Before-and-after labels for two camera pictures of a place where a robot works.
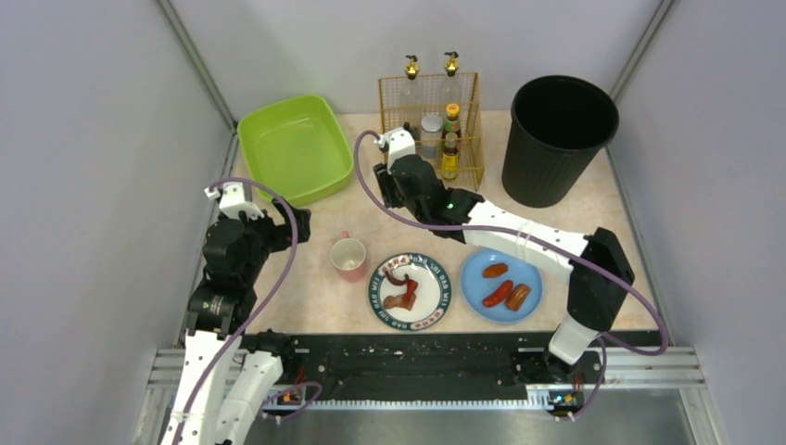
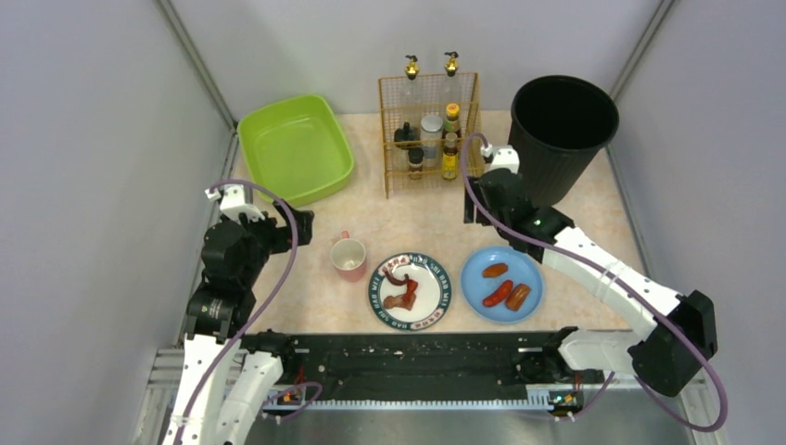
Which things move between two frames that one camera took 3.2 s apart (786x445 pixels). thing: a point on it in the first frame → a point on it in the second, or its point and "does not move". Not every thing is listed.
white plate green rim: (432, 295) does not move
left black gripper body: (285, 223) does not move
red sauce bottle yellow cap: (452, 122) does not move
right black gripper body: (386, 186) → (480, 204)
